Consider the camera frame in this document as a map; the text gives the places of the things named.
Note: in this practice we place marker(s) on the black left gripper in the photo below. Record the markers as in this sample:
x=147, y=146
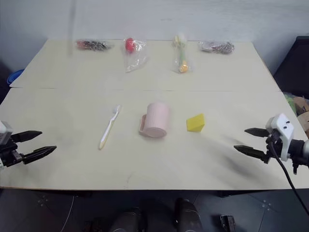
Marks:
x=9, y=154

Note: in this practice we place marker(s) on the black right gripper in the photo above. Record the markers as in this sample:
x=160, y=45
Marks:
x=274, y=145

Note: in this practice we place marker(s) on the cardboard boxes with green item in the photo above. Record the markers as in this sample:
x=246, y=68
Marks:
x=300, y=106

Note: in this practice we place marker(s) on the yellow wedge soap block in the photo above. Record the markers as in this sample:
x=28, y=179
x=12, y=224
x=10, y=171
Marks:
x=195, y=123

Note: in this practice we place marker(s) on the blue bowl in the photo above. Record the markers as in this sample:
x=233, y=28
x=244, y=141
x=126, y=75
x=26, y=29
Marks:
x=15, y=77

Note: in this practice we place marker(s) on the white and yellow toothbrush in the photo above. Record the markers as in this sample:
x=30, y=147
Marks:
x=108, y=129

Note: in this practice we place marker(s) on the small black box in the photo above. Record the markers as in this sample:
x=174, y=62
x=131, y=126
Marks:
x=227, y=224

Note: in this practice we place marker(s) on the black cabinet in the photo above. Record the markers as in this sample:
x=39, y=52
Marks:
x=295, y=65

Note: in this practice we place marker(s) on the dark rounded shape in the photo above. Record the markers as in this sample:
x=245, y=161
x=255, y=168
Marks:
x=188, y=216

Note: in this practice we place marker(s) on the pink ribbed cup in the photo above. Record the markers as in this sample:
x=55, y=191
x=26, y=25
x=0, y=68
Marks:
x=156, y=118

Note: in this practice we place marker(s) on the plastic bag with yellow-green toy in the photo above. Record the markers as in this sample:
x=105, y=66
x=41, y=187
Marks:
x=182, y=55

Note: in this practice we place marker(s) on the plastic bag with dark clips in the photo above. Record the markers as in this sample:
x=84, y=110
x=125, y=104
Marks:
x=93, y=44

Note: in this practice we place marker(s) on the plastic bag with red ball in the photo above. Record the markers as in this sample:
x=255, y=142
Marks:
x=132, y=52

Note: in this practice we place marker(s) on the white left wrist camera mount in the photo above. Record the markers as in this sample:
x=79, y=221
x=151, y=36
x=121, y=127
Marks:
x=4, y=131

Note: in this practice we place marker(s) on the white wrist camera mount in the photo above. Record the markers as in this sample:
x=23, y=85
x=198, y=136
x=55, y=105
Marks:
x=4, y=131
x=282, y=128

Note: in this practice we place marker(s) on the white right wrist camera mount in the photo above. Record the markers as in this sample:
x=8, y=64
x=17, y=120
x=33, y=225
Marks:
x=282, y=128

